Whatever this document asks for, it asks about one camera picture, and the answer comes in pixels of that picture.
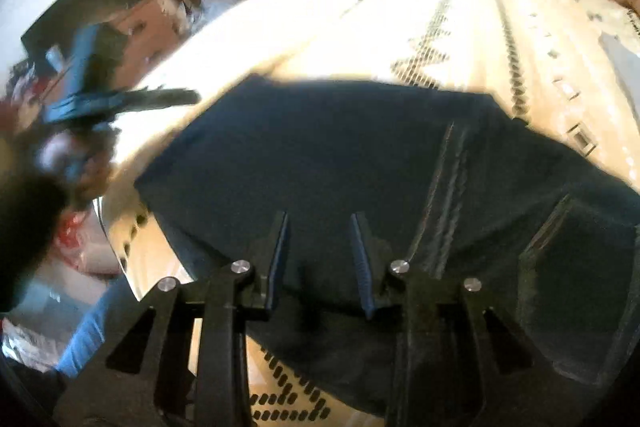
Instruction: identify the blue jeans pant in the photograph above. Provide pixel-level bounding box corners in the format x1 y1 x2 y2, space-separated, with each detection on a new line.
134 76 639 421

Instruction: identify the dark sleeved left forearm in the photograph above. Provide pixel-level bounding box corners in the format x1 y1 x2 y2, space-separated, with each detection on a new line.
1 176 67 312

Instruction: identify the person left hand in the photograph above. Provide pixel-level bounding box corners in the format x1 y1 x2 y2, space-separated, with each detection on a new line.
36 126 117 210

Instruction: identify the wooden drawer dresser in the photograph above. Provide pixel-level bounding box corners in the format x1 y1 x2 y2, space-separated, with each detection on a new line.
34 0 182 104

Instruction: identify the black television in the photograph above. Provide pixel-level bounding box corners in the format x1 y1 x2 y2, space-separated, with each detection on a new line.
21 0 140 75

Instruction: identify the yellow patterned bed sheet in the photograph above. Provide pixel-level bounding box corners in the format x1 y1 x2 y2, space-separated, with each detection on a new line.
92 0 640 427

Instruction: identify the grey folded cloth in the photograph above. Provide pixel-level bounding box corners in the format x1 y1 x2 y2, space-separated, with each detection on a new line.
599 32 640 104

